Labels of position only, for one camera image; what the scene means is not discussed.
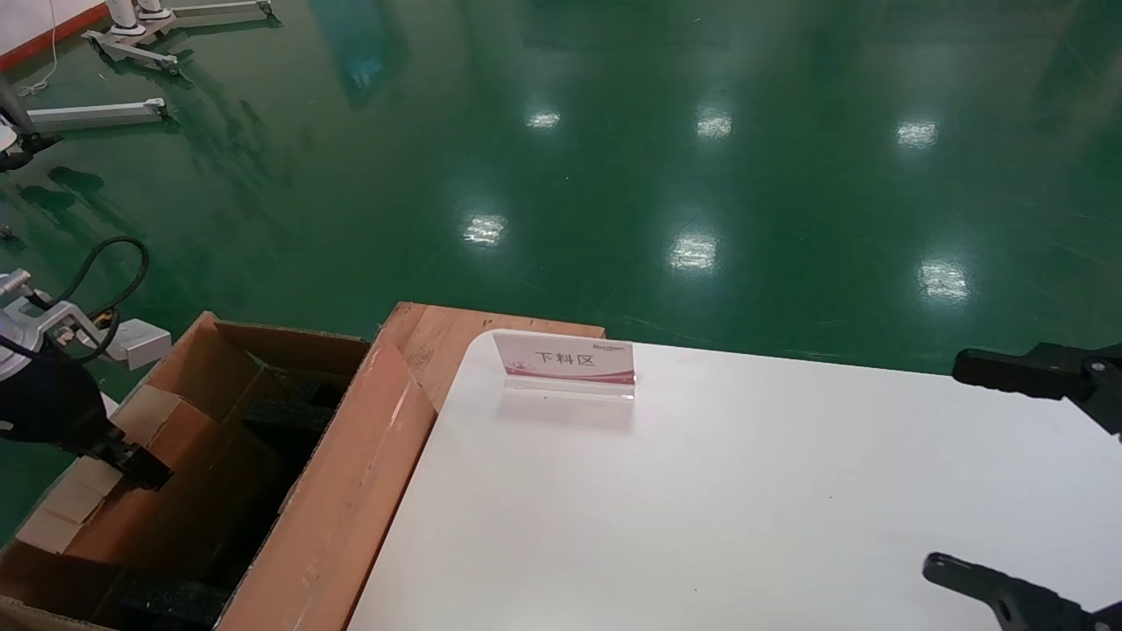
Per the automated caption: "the black foam block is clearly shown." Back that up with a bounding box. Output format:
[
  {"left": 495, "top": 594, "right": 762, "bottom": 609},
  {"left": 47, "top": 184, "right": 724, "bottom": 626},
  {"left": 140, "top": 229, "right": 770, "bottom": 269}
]
[
  {"left": 92, "top": 568, "right": 231, "bottom": 631},
  {"left": 238, "top": 368, "right": 352, "bottom": 439}
]

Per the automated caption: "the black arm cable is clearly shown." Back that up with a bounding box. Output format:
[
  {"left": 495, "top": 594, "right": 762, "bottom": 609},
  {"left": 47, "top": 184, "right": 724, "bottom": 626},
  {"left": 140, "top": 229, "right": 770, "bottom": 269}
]
[{"left": 26, "top": 236, "right": 151, "bottom": 365}]

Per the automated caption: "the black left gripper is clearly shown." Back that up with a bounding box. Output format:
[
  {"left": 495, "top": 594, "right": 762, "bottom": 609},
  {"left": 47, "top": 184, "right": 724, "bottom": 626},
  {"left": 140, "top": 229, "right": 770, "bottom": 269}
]
[{"left": 0, "top": 353, "right": 174, "bottom": 492}]

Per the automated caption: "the acrylic sign with Chinese text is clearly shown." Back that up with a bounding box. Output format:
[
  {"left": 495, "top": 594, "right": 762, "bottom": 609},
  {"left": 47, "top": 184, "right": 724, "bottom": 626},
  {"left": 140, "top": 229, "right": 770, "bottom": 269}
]
[{"left": 493, "top": 331, "right": 636, "bottom": 401}]

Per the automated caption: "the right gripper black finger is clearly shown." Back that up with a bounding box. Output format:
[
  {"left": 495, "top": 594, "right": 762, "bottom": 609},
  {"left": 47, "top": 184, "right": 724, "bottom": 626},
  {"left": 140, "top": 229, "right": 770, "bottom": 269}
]
[
  {"left": 923, "top": 552, "right": 1122, "bottom": 631},
  {"left": 953, "top": 344, "right": 1122, "bottom": 435}
]

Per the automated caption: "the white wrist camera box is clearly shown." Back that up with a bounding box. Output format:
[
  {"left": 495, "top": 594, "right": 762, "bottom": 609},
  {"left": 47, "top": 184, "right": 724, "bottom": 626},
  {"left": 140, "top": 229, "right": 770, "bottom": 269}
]
[{"left": 105, "top": 319, "right": 173, "bottom": 372}]

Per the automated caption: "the small cardboard box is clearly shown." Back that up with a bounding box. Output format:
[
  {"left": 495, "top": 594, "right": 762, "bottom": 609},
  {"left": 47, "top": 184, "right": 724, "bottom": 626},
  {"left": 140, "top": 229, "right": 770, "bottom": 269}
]
[{"left": 15, "top": 384, "right": 264, "bottom": 566}]

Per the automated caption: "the silver camera bracket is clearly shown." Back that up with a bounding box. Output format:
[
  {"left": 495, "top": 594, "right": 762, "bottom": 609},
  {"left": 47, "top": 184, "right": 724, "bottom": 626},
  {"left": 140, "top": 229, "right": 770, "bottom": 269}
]
[{"left": 0, "top": 298, "right": 99, "bottom": 353}]

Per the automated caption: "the white stand of black humanoid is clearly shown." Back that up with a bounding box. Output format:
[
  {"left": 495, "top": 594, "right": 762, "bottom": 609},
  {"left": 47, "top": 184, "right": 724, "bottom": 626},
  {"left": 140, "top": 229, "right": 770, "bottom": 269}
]
[{"left": 25, "top": 98, "right": 168, "bottom": 134}]

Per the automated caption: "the black humanoid robot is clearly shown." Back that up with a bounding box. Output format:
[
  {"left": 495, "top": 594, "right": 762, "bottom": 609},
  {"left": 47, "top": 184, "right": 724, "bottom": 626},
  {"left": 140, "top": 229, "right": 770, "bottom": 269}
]
[{"left": 0, "top": 74, "right": 64, "bottom": 173}]

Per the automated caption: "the large open cardboard box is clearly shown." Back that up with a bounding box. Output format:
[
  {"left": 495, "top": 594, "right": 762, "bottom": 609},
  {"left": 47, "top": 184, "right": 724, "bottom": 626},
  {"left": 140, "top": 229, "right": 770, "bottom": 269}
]
[{"left": 0, "top": 311, "right": 437, "bottom": 631}]

